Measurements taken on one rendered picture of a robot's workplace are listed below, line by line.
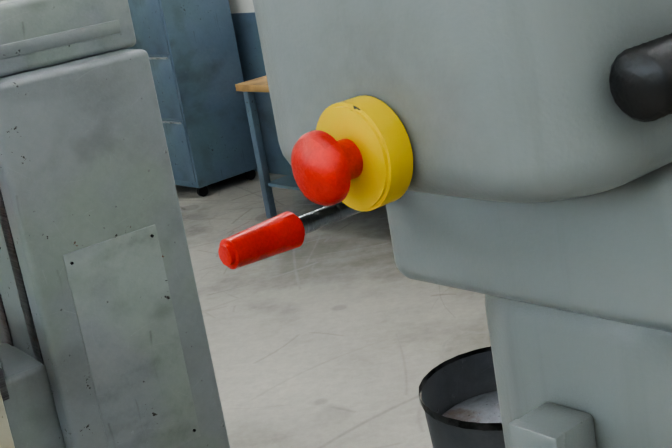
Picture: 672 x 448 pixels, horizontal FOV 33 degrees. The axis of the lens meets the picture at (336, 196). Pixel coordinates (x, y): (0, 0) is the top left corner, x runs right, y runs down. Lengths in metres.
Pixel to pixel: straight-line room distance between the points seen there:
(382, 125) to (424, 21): 0.06
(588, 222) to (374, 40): 0.16
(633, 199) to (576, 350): 0.15
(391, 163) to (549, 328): 0.22
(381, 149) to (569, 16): 0.12
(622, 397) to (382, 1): 0.30
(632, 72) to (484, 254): 0.23
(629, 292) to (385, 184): 0.16
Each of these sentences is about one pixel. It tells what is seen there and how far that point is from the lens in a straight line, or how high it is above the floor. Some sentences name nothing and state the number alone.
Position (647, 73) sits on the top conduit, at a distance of 0.53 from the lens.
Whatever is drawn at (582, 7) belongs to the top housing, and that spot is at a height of 1.83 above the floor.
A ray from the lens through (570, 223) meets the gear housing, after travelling 0.67.
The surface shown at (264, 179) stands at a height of 0.26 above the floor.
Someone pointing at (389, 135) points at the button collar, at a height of 1.77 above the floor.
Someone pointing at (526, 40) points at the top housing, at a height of 1.82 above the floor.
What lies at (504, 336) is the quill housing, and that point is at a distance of 0.79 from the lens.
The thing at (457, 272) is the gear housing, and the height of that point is 1.65.
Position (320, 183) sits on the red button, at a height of 1.76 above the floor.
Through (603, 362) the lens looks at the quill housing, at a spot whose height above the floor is 1.59.
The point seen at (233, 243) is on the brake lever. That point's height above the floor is 1.71.
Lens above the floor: 1.89
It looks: 15 degrees down
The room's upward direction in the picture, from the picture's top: 10 degrees counter-clockwise
